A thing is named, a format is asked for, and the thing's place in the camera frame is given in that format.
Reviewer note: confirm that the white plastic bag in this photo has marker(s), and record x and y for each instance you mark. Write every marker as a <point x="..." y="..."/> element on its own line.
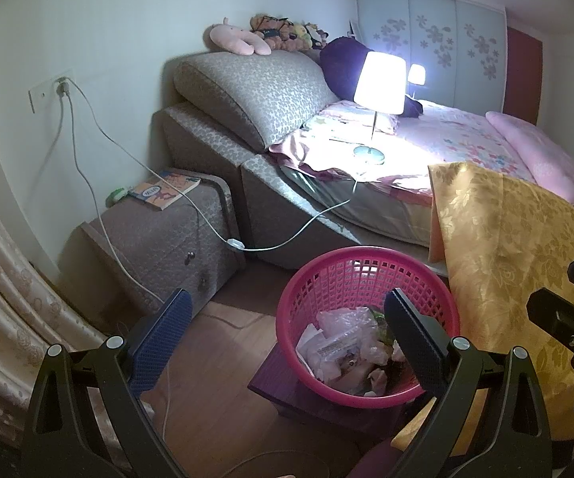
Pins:
<point x="351" y="323"/>

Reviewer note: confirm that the grey patterned headboard cushion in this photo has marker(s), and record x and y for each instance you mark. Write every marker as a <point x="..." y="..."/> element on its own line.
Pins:
<point x="252" y="94"/>

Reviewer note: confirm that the floral bedsheet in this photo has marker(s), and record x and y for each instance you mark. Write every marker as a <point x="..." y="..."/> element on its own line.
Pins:
<point x="456" y="139"/>

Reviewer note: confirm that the white tissue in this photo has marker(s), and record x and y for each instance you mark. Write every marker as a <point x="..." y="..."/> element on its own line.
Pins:
<point x="379" y="378"/>

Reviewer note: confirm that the brown wooden door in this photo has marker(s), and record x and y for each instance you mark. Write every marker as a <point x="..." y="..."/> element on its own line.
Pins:
<point x="523" y="74"/>

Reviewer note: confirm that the white leaning board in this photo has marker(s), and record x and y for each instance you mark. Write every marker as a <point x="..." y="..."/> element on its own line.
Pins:
<point x="353" y="29"/>

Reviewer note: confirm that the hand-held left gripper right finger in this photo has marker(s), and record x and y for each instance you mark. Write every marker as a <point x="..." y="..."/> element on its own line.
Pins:
<point x="409" y="333"/>

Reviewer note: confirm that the small green object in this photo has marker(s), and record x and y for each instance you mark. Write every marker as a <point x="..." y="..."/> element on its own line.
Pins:
<point x="117" y="196"/>

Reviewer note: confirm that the yellow floral tablecloth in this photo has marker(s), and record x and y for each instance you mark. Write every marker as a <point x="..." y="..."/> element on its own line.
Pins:
<point x="506" y="239"/>

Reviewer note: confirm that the grey-green mattress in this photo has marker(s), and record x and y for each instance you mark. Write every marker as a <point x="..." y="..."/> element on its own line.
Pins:
<point x="366" y="209"/>

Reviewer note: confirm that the green wrapper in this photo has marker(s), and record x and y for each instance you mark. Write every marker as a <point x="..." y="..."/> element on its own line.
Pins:
<point x="380" y="318"/>

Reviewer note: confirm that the floral glass wardrobe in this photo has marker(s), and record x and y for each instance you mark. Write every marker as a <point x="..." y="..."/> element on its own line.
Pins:
<point x="431" y="25"/>

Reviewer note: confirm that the pink plush neck pillow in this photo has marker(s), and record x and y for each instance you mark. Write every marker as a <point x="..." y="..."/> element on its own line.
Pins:
<point x="235" y="37"/>

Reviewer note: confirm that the orange illustrated book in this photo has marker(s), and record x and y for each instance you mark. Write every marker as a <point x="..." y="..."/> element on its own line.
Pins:
<point x="165" y="191"/>

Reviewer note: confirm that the white table lamp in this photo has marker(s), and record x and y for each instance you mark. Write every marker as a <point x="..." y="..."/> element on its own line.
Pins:
<point x="379" y="84"/>

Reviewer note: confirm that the white wall socket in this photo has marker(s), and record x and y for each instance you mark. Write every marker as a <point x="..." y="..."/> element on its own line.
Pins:
<point x="43" y="94"/>

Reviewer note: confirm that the colourful plush toy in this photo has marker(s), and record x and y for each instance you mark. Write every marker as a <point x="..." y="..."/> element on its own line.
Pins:
<point x="309" y="37"/>

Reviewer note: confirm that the grey patterned nightstand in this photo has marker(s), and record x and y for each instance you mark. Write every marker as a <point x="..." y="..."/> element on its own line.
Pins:
<point x="152" y="249"/>

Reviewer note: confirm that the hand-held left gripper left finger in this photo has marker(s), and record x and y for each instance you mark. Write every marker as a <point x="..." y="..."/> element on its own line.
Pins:
<point x="160" y="343"/>

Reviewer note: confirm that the pink printed pillow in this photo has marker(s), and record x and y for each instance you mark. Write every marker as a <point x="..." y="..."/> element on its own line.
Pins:
<point x="327" y="129"/>

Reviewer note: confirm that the purple stool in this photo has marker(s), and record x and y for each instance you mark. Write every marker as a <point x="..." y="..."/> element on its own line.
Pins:
<point x="287" y="398"/>

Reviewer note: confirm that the beige patterned curtain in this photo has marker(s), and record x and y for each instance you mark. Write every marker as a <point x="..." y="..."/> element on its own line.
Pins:
<point x="3" y="308"/>

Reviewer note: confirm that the pink plastic basket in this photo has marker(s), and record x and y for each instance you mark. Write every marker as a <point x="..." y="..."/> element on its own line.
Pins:
<point x="327" y="274"/>

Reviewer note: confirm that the brown plush bear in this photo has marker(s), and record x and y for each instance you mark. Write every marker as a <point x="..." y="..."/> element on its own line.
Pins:
<point x="272" y="32"/>

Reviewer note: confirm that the pink quilt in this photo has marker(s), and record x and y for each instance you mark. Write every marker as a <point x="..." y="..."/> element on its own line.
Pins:
<point x="545" y="159"/>

